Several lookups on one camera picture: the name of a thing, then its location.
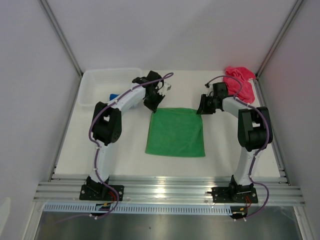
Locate white plastic basket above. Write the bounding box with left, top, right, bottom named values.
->
left=77, top=68, right=143, bottom=109

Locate aluminium frame rail right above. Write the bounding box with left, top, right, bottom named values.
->
left=253, top=77, right=292, bottom=186

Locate aluminium frame post left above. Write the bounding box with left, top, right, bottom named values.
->
left=38, top=0, right=84, bottom=79

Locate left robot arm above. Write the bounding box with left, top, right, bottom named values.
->
left=84, top=70, right=173, bottom=200

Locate pink towel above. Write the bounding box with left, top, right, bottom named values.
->
left=223, top=66, right=256, bottom=104

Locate aluminium front rail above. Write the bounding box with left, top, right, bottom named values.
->
left=33, top=174, right=306, bottom=206

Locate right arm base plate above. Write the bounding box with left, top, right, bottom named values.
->
left=206, top=186, right=259, bottom=204

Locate aluminium frame post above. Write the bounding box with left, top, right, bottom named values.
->
left=38, top=0, right=84, bottom=79
left=255, top=0, right=307, bottom=79

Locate slotted cable duct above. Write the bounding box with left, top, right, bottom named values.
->
left=43, top=202, right=232, bottom=216

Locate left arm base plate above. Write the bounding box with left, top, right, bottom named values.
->
left=79, top=184, right=117, bottom=202

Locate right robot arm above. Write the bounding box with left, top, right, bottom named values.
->
left=196, top=82, right=273, bottom=202

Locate blue towel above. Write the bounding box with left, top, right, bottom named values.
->
left=109, top=93, right=119, bottom=102

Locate green towel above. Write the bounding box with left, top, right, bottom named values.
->
left=145, top=108, right=206, bottom=158

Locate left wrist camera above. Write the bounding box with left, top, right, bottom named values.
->
left=158, top=82, right=172, bottom=96

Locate aluminium frame post right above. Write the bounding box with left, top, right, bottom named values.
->
left=255, top=0, right=307, bottom=79

